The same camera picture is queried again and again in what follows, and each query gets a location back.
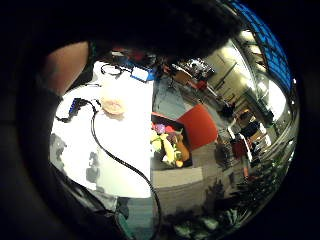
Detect cluttered desk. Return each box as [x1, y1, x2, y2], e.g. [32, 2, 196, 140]
[170, 57, 217, 83]

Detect green potted plants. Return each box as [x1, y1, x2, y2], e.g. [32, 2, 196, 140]
[165, 159, 295, 240]

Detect long black cable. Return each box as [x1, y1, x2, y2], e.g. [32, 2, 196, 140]
[54, 97, 163, 240]

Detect coiled black cable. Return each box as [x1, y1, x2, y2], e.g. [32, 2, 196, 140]
[100, 63, 123, 77]

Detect orange toy fruit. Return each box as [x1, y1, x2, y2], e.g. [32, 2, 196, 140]
[175, 134, 191, 163]

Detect purple toy grapes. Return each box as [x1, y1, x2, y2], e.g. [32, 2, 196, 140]
[154, 123, 167, 135]

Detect red armchair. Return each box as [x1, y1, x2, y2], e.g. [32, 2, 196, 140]
[176, 103, 220, 151]

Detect small black blue device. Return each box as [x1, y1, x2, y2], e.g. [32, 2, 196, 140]
[67, 97, 90, 116]

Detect yellow toy banana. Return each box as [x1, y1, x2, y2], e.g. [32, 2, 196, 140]
[161, 134, 177, 165]

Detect white blue box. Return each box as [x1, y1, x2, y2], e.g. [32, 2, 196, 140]
[130, 66, 156, 83]

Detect black box of toys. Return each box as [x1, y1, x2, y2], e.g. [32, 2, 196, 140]
[150, 112, 194, 170]

